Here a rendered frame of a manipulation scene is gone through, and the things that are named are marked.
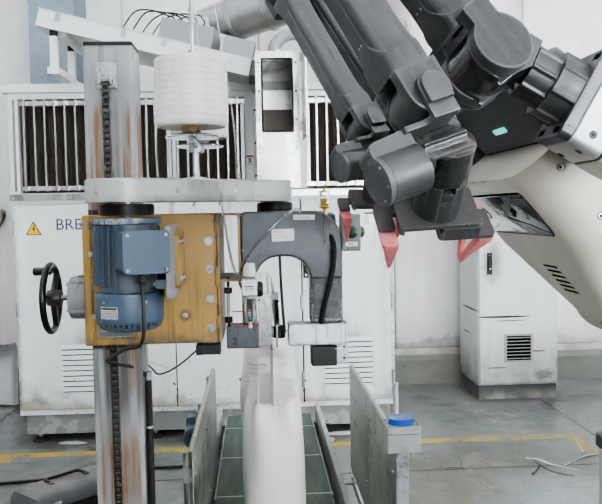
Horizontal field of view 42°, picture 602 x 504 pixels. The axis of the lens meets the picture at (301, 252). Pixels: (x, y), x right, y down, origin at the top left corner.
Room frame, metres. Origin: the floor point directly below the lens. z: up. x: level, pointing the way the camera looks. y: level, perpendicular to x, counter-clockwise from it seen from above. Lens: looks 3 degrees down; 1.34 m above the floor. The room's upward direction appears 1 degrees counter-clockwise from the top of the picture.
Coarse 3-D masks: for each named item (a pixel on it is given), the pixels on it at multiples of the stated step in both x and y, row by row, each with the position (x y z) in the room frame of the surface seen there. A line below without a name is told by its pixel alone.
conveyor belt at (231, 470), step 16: (240, 416) 3.64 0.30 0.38; (304, 416) 3.62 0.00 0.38; (240, 432) 3.38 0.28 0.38; (304, 432) 3.36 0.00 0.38; (224, 448) 3.15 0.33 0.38; (240, 448) 3.14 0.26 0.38; (304, 448) 3.13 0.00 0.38; (224, 464) 2.95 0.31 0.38; (240, 464) 2.94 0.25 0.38; (320, 464) 2.92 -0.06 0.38; (224, 480) 2.77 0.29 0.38; (240, 480) 2.76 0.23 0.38; (320, 480) 2.75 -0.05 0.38; (224, 496) 2.61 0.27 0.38; (240, 496) 2.60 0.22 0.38; (320, 496) 2.59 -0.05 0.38
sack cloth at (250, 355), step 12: (252, 348) 2.86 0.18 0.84; (264, 348) 2.82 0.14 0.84; (276, 348) 2.82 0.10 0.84; (288, 348) 2.93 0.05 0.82; (252, 360) 2.85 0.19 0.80; (264, 360) 2.84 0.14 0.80; (276, 360) 2.84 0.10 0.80; (288, 360) 2.86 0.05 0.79; (252, 372) 2.86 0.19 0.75; (264, 372) 2.84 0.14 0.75; (276, 372) 2.85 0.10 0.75; (288, 372) 2.87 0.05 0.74; (240, 396) 2.95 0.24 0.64
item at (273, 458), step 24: (264, 384) 2.36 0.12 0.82; (288, 384) 2.36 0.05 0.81; (264, 408) 2.14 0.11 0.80; (288, 408) 2.14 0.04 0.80; (264, 432) 2.12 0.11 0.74; (288, 432) 2.12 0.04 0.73; (264, 456) 2.11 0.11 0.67; (288, 456) 2.12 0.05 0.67; (264, 480) 2.11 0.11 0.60; (288, 480) 2.12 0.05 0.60
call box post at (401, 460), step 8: (400, 456) 1.80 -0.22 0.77; (408, 456) 1.80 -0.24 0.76; (400, 464) 1.80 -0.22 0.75; (408, 464) 1.80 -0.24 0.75; (400, 472) 1.80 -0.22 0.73; (408, 472) 1.80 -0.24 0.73; (400, 480) 1.80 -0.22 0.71; (408, 480) 1.80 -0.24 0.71; (400, 488) 1.80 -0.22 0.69; (408, 488) 1.80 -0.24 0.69; (400, 496) 1.80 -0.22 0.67; (408, 496) 1.80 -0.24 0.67
